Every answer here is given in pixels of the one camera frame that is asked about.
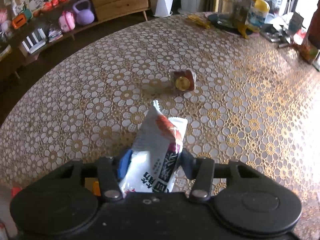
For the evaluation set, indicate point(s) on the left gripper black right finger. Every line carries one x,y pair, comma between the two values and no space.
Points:
201,170

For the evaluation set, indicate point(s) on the wooden tv cabinet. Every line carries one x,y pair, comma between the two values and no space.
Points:
103,10

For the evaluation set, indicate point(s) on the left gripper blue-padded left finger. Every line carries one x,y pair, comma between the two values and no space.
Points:
111,170

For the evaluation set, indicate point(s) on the glass cup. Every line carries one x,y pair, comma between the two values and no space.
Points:
225,13

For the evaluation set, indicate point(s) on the orange tissue box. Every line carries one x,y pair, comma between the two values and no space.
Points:
19,21

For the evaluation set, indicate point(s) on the yellow small wrapper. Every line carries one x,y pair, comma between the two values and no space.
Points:
197,20

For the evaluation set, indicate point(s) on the white slatted file rack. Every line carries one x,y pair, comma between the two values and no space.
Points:
36,40

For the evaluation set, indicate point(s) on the white red snack packet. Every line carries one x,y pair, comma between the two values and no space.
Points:
155,153

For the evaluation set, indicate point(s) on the yellow lid wipes canister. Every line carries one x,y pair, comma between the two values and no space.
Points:
256,15

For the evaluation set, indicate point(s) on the small brown gold snack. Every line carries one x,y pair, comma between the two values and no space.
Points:
184,80

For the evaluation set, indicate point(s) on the purple kettlebell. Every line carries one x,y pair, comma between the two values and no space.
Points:
83,16

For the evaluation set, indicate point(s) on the gold tall packet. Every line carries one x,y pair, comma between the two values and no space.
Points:
240,13

